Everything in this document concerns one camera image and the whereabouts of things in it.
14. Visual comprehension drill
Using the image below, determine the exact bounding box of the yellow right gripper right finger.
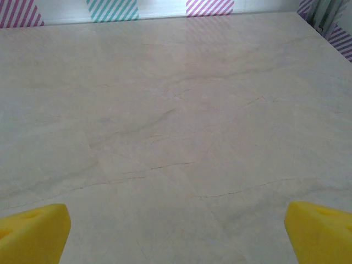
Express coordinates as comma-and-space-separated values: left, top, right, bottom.
284, 201, 352, 264

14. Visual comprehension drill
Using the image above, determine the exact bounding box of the aluminium frame post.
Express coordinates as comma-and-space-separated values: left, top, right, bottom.
310, 0, 344, 38

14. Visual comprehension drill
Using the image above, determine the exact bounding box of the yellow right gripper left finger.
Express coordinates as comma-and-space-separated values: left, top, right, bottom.
0, 203, 72, 264

